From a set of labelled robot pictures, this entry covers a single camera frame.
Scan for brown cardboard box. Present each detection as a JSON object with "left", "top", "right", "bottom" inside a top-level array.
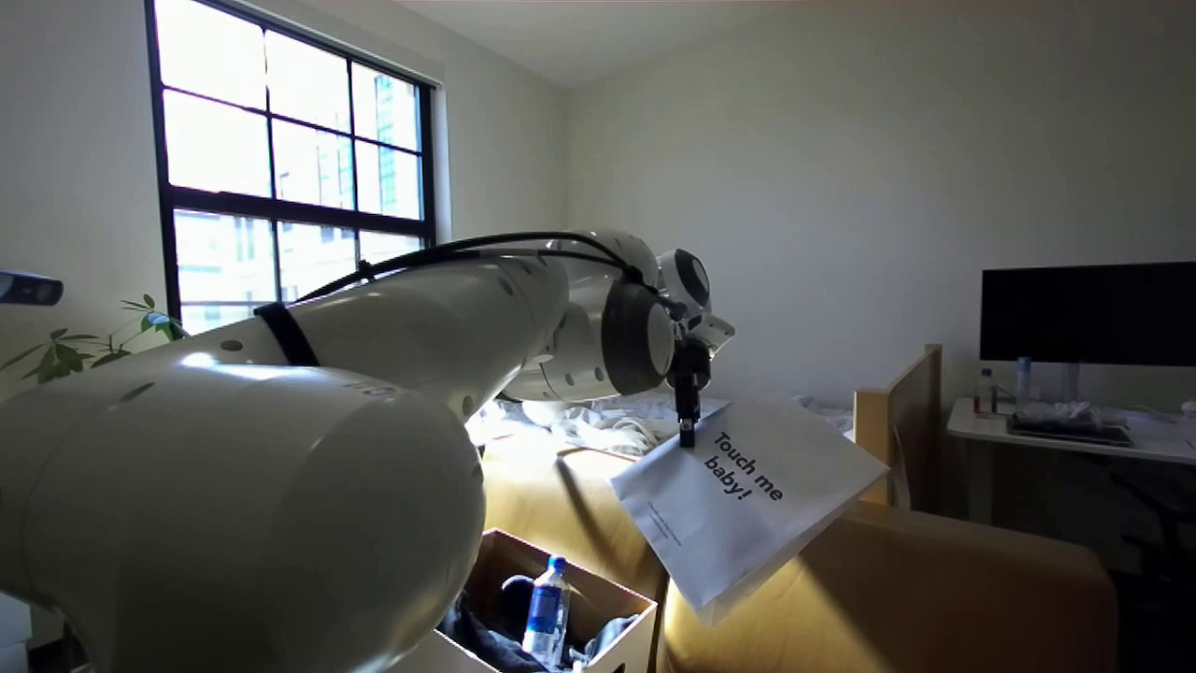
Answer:
[{"left": 425, "top": 526, "right": 661, "bottom": 673}]

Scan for white desk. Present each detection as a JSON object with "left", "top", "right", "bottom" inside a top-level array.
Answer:
[{"left": 943, "top": 393, "right": 1196, "bottom": 472}]

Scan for green house plant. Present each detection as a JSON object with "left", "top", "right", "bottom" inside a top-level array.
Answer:
[{"left": 0, "top": 287, "right": 190, "bottom": 393}]

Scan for crumpled white bed sheets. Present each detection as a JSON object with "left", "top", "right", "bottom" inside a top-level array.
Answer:
[{"left": 463, "top": 381, "right": 862, "bottom": 469}]

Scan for black computer monitor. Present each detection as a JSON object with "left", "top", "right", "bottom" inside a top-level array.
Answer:
[{"left": 974, "top": 257, "right": 1196, "bottom": 373}]

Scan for white paper stack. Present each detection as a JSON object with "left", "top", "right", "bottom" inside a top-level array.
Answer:
[{"left": 609, "top": 393, "right": 894, "bottom": 616}]

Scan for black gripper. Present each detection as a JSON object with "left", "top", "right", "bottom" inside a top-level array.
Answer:
[{"left": 664, "top": 328, "right": 719, "bottom": 453}]

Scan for dark cloth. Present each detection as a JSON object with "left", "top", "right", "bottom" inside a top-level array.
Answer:
[{"left": 438, "top": 594, "right": 555, "bottom": 673}]

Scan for black framed window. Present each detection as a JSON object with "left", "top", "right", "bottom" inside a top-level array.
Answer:
[{"left": 143, "top": 0, "right": 441, "bottom": 337}]

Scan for black keyboard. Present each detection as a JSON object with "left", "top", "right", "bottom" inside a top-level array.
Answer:
[{"left": 1000, "top": 409, "right": 1140, "bottom": 453}]

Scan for blue and white bottle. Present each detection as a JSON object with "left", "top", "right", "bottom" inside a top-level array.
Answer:
[{"left": 521, "top": 554, "right": 577, "bottom": 666}]

